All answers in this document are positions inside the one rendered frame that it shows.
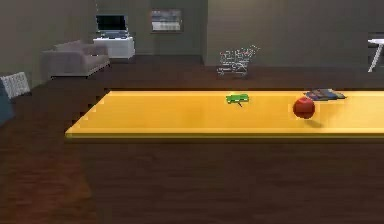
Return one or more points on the yellow table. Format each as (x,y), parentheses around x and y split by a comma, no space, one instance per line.
(186,116)

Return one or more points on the green flat object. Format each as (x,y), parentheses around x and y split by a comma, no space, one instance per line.
(237,98)

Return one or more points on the white television stand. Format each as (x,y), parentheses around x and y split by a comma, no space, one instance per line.
(116,46)

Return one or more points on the red apple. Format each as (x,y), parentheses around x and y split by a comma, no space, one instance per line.
(303,107)

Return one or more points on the black television set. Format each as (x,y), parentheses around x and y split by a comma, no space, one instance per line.
(111,24)

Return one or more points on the grey sofa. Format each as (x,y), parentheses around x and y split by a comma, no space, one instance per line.
(78,60)

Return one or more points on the dark blue book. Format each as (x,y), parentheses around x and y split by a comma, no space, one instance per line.
(325,94)

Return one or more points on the blue grey cushion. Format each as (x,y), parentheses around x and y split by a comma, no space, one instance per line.
(5,106)

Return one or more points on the white table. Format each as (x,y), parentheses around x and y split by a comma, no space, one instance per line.
(376,50)

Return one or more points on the framed wall picture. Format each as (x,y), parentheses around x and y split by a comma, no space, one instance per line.
(166,20)

